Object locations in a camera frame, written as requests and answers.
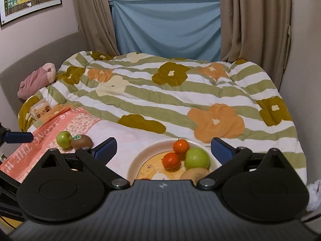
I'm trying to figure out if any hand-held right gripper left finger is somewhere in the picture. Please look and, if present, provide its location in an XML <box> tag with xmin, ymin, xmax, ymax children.
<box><xmin>33</xmin><ymin>137</ymin><xmax>131</xmax><ymax>190</ymax></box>

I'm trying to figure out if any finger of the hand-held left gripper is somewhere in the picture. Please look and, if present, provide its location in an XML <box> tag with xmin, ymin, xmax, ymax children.
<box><xmin>0</xmin><ymin>172</ymin><xmax>21</xmax><ymax>189</ymax></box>
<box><xmin>0</xmin><ymin>123</ymin><xmax>35</xmax><ymax>145</ymax></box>

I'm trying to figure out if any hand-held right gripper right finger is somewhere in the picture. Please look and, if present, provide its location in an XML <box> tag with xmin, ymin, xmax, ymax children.
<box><xmin>196</xmin><ymin>137</ymin><xmax>294</xmax><ymax>191</ymax></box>

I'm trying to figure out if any large green apple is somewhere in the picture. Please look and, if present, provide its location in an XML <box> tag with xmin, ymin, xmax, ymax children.
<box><xmin>185</xmin><ymin>148</ymin><xmax>210</xmax><ymax>169</ymax></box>

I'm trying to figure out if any red yellow apple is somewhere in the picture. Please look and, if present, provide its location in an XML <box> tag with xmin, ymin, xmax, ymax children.
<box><xmin>179</xmin><ymin>167</ymin><xmax>210</xmax><ymax>185</ymax></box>

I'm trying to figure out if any yellow cartoon ceramic plate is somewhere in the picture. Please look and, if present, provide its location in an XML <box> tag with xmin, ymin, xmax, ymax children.
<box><xmin>128</xmin><ymin>139</ymin><xmax>221</xmax><ymax>181</ymax></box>

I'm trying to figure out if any small tangerine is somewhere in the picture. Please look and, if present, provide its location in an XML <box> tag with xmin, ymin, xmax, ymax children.
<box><xmin>173</xmin><ymin>139</ymin><xmax>190</xmax><ymax>155</ymax></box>
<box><xmin>163</xmin><ymin>153</ymin><xmax>180</xmax><ymax>170</ymax></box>

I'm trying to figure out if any pink floral cloth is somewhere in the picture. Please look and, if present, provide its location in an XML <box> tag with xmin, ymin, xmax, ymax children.
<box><xmin>0</xmin><ymin>107</ymin><xmax>176</xmax><ymax>184</ymax></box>

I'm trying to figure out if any brown kiwi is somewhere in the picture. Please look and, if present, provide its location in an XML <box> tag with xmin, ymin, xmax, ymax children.
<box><xmin>71</xmin><ymin>134</ymin><xmax>93</xmax><ymax>150</ymax></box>

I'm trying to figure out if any tissue pack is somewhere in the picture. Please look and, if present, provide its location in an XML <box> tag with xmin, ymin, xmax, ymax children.
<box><xmin>29</xmin><ymin>98</ymin><xmax>52</xmax><ymax>120</ymax></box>

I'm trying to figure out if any small green apple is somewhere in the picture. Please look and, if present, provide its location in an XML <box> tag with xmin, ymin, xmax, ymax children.
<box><xmin>56</xmin><ymin>131</ymin><xmax>73</xmax><ymax>149</ymax></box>

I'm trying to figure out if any pink plush toy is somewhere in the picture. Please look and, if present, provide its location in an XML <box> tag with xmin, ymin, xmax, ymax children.
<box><xmin>17</xmin><ymin>63</ymin><xmax>57</xmax><ymax>99</ymax></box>

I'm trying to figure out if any floral striped blanket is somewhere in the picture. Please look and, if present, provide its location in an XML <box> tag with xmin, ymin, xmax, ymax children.
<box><xmin>18</xmin><ymin>51</ymin><xmax>308</xmax><ymax>185</ymax></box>

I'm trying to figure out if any beige padded headboard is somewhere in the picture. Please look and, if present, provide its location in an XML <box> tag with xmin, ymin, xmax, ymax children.
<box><xmin>0</xmin><ymin>31</ymin><xmax>87</xmax><ymax>131</ymax></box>

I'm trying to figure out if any white plastic bag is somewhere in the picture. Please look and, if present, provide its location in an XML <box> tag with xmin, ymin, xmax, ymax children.
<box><xmin>305</xmin><ymin>179</ymin><xmax>321</xmax><ymax>212</ymax></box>

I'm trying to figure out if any blue hanging cloth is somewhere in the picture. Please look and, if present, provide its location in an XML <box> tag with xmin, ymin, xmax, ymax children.
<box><xmin>111</xmin><ymin>0</ymin><xmax>221</xmax><ymax>62</ymax></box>

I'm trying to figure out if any beige curtain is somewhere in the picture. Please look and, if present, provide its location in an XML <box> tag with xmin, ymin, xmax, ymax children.
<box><xmin>70</xmin><ymin>0</ymin><xmax>121</xmax><ymax>57</ymax></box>
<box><xmin>217</xmin><ymin>0</ymin><xmax>293</xmax><ymax>66</ymax></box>

